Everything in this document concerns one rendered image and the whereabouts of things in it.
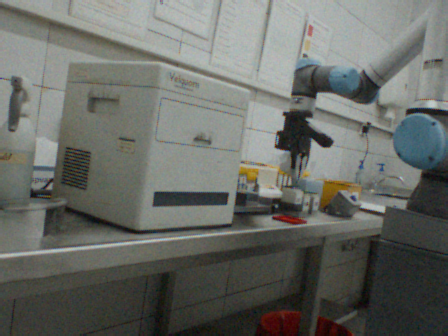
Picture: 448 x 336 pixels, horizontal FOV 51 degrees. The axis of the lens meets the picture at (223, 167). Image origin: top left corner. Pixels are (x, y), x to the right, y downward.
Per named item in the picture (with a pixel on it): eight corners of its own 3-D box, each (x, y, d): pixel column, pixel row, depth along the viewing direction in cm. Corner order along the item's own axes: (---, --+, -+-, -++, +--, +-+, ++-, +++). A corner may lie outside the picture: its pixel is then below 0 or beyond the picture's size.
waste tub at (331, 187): (346, 213, 162) (351, 185, 162) (310, 206, 170) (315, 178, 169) (358, 212, 174) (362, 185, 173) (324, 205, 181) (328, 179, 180)
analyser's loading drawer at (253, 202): (219, 217, 101) (223, 193, 101) (196, 210, 106) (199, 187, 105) (270, 214, 118) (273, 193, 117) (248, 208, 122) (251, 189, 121)
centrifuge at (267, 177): (244, 203, 150) (250, 164, 149) (186, 187, 171) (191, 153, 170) (291, 204, 166) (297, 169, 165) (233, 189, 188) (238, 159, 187)
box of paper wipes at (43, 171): (12, 190, 107) (19, 135, 107) (-16, 182, 114) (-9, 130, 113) (89, 190, 126) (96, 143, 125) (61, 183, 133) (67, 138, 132)
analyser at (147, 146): (135, 234, 81) (160, 60, 80) (47, 203, 98) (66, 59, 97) (239, 226, 106) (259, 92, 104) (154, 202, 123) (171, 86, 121)
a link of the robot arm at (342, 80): (369, 71, 131) (336, 72, 139) (347, 61, 123) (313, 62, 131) (364, 99, 131) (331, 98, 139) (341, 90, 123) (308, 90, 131)
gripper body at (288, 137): (286, 152, 144) (292, 113, 144) (311, 156, 139) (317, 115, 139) (273, 150, 138) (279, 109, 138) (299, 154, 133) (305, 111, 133)
